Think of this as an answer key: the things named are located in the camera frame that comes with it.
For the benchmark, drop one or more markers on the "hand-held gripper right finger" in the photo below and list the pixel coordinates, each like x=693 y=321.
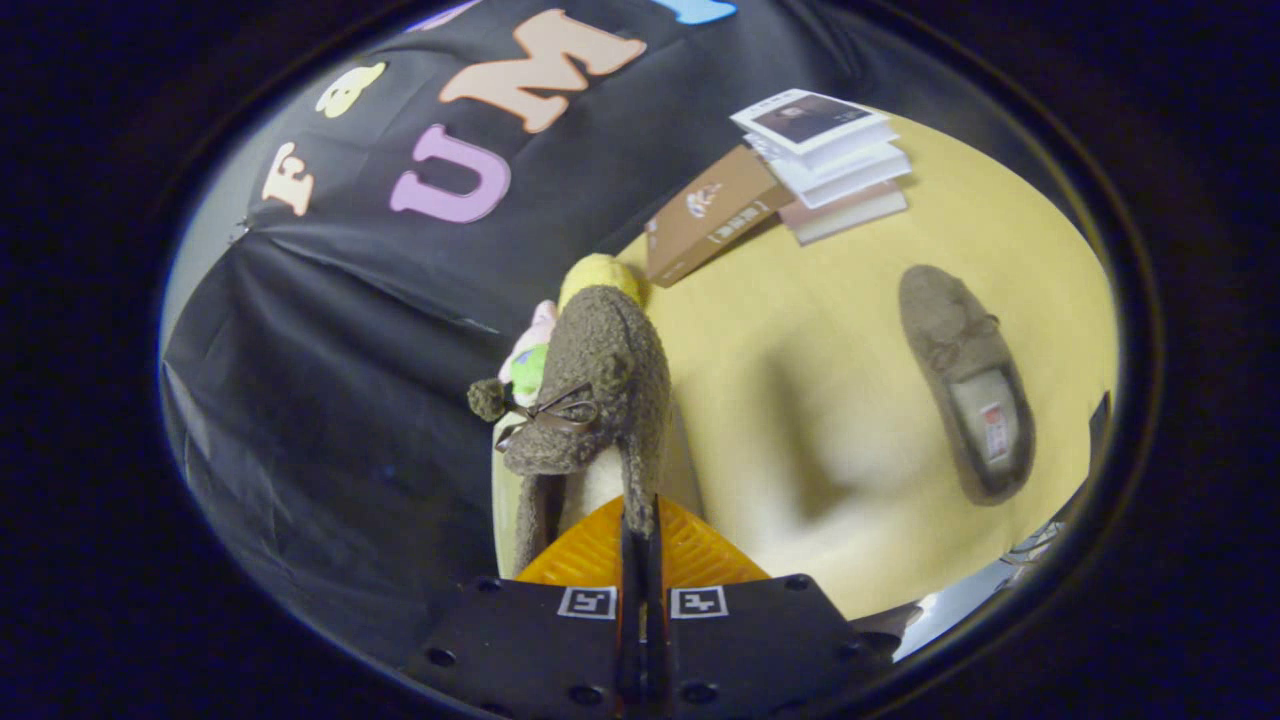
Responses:
x=760 y=640

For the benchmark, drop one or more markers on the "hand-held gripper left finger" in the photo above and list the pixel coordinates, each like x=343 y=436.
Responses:
x=530 y=650

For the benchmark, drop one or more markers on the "brown fuzzy slipper shoe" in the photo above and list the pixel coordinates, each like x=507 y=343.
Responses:
x=960 y=350
x=600 y=370

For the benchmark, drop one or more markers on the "pink and green plush toy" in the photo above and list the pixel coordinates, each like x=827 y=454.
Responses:
x=530 y=360

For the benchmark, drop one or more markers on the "black backdrop cloth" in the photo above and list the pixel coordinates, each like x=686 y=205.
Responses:
x=330 y=400

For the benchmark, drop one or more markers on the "yellow plush ball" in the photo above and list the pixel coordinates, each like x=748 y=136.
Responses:
x=600 y=272

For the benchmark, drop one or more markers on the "brown book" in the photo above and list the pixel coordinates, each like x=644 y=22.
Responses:
x=710 y=215

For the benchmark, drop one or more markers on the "pale pink book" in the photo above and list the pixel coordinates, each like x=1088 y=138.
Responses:
x=850 y=215

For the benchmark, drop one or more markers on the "white book dark photo cover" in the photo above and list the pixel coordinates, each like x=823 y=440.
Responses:
x=805 y=118

